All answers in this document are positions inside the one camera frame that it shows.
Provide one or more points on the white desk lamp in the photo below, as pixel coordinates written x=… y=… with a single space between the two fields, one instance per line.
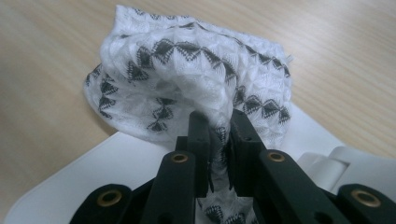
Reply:
x=109 y=161

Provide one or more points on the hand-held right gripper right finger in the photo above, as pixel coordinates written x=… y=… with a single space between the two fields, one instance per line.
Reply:
x=246 y=149

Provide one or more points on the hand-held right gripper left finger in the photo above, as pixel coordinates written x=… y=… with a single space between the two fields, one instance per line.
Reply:
x=199 y=149

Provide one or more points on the white cloth with black pattern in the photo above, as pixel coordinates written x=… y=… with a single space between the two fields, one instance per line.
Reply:
x=186 y=77

